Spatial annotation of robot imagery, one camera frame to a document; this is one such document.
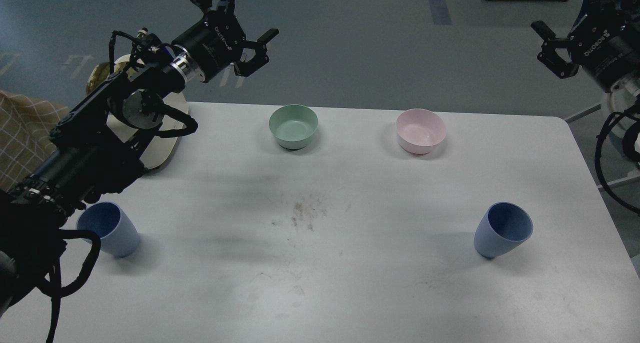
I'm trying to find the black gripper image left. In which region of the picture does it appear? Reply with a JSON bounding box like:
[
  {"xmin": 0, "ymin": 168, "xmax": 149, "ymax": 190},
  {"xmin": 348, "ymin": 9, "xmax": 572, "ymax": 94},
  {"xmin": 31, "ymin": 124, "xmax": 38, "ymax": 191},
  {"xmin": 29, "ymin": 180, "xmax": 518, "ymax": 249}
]
[{"xmin": 173, "ymin": 10, "xmax": 280, "ymax": 83}]

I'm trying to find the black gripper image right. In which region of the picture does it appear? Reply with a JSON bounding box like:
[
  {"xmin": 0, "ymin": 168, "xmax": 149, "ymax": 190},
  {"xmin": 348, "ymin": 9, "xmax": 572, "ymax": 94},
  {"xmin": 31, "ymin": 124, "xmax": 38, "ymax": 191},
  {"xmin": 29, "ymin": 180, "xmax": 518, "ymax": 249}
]
[{"xmin": 530, "ymin": 12, "xmax": 640, "ymax": 92}]

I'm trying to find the blue cup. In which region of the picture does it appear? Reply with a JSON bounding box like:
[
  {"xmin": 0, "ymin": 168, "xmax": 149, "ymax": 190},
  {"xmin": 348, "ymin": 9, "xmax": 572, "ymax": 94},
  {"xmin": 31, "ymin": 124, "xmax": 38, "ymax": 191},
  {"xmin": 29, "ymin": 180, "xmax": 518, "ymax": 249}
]
[
  {"xmin": 473, "ymin": 202, "xmax": 534, "ymax": 259},
  {"xmin": 76, "ymin": 201, "xmax": 141, "ymax": 258}
]

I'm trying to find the white robot base right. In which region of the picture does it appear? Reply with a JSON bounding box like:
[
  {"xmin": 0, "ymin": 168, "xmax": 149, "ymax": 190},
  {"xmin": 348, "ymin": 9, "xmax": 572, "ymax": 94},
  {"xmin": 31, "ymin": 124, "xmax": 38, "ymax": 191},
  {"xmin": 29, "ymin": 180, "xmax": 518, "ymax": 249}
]
[{"xmin": 600, "ymin": 85, "xmax": 640, "ymax": 159}]

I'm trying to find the green bowl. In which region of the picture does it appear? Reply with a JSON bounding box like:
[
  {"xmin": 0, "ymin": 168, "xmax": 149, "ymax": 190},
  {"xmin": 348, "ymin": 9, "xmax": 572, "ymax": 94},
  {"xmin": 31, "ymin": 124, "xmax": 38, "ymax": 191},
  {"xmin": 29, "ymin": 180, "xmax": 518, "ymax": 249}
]
[{"xmin": 269, "ymin": 104, "xmax": 319, "ymax": 150}]

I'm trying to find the cream toaster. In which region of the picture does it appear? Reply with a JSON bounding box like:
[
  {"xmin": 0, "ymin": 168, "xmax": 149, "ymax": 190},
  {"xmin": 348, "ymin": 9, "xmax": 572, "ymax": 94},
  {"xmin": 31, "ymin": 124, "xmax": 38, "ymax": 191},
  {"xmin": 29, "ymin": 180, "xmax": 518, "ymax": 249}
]
[{"xmin": 86, "ymin": 62, "xmax": 190, "ymax": 170}]

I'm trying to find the pink bowl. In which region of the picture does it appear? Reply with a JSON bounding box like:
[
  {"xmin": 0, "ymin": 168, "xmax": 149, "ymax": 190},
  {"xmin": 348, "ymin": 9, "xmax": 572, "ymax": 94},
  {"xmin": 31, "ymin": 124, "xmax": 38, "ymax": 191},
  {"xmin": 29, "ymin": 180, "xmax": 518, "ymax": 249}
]
[{"xmin": 395, "ymin": 108, "xmax": 448, "ymax": 156}]

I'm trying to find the beige checkered cloth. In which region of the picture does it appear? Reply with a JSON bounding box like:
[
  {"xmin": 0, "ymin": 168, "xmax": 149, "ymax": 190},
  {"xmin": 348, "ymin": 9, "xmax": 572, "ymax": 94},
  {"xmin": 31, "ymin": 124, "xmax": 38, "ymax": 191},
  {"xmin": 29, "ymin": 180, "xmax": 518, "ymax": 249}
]
[{"xmin": 0, "ymin": 90, "xmax": 70, "ymax": 193}]

